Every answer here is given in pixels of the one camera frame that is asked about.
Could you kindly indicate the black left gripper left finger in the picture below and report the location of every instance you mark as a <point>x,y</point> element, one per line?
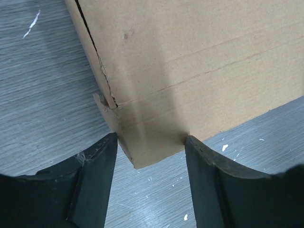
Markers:
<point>73,193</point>

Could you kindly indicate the cardboard box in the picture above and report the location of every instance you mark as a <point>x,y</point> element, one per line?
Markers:
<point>172,68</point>

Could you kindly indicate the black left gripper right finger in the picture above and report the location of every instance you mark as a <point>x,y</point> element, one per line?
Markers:
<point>226,194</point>

